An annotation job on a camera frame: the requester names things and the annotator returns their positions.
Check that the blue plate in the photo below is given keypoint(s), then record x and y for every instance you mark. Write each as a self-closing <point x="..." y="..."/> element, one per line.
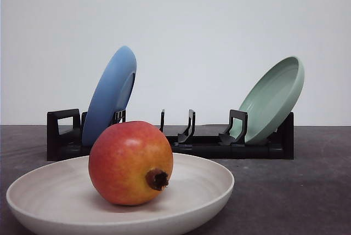
<point x="113" y="94"/>

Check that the white plate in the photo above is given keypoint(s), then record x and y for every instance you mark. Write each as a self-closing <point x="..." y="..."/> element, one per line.
<point x="64" y="200"/>

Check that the red yellow pomegranate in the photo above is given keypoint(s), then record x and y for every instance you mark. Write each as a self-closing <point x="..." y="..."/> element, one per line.
<point x="130" y="162"/>

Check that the green plate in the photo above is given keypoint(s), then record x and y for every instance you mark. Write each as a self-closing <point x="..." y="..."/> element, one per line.
<point x="274" y="95"/>

